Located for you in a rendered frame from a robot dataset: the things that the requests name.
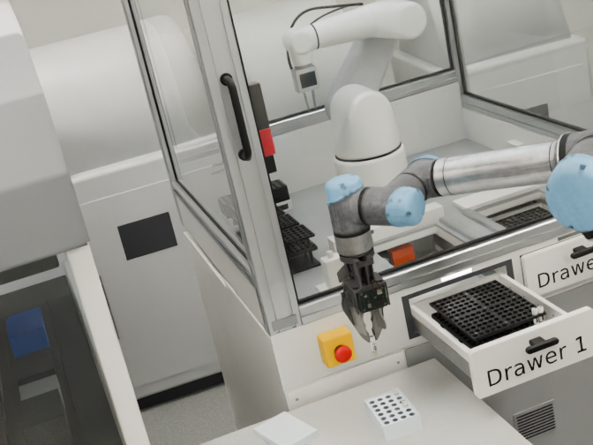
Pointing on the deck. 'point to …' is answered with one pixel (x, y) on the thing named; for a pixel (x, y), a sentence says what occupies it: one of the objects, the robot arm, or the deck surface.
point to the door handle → (237, 116)
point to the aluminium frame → (221, 256)
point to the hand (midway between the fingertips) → (370, 334)
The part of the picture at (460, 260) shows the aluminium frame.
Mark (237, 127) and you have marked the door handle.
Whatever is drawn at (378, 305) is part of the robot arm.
